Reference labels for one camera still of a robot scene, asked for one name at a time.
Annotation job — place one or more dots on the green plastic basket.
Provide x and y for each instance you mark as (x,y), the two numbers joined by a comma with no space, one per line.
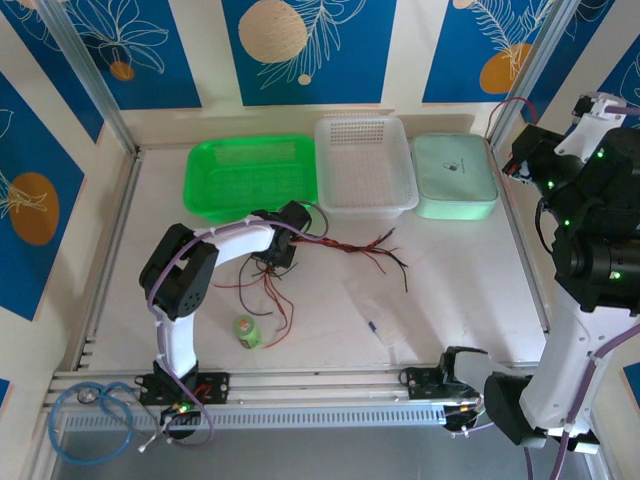
(240,180)

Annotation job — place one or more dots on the blue stethoscope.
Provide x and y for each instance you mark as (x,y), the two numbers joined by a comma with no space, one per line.
(52,425)

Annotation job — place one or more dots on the white plastic basket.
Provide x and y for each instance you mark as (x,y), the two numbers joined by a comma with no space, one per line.
(365,165)

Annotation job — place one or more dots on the mint green zip case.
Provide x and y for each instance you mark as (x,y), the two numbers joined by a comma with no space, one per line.
(452,175)

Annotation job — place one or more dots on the aluminum front rail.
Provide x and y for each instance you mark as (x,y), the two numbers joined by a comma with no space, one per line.
(325,382)

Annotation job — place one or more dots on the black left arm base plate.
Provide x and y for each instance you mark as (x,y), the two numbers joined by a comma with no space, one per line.
(215,387)

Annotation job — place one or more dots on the clear syringe packet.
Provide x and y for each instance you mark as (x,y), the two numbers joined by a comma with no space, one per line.
(387,325)

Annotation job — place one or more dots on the blue floral wall poster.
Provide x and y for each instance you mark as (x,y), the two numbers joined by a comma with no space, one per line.
(350,60)
(631,70)
(30,150)
(165,75)
(450,50)

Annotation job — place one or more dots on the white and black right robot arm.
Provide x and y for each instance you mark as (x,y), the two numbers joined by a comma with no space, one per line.
(555,360)

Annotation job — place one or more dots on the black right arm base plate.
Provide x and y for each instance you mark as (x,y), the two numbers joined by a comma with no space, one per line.
(420,384)

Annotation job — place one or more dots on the aluminum side rail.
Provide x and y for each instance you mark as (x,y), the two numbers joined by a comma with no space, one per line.
(512,210)
(126,200)

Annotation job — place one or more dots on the aluminum frame post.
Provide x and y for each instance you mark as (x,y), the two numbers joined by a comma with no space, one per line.
(530,65)
(85,65)

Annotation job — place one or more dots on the small green bottle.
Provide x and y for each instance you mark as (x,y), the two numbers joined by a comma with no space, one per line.
(246,332)

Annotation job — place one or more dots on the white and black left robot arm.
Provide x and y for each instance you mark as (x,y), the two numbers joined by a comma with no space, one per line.
(177,345)

